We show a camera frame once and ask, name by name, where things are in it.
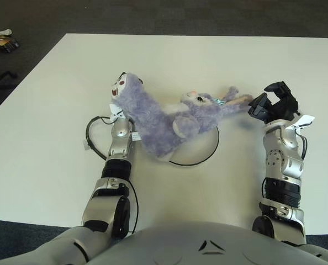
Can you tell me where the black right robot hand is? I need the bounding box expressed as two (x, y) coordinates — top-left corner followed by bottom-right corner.
(247, 80), (300, 122)

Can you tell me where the purple plush doll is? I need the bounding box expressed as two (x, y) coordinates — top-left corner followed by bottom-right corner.
(108, 72), (255, 162)

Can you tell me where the white plate with black rim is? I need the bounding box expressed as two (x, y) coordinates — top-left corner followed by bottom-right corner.
(168, 126), (220, 167)

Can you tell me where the white right wrist connector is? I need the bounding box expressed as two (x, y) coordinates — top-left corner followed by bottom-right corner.
(289, 114), (316, 130)

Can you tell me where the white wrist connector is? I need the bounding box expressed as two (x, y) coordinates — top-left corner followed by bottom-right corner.
(108, 103), (126, 121)
(289, 114), (316, 130)

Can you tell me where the white left wrist connector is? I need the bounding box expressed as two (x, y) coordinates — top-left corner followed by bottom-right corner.
(108, 103), (126, 121)

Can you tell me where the black chair base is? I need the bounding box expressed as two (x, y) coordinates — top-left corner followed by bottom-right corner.
(0, 70), (18, 97)

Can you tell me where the grey robot torso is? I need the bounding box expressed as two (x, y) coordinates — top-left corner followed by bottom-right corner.
(0, 219), (328, 265)

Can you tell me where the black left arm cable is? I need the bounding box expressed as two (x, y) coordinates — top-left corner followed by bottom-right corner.
(86, 115), (140, 231)

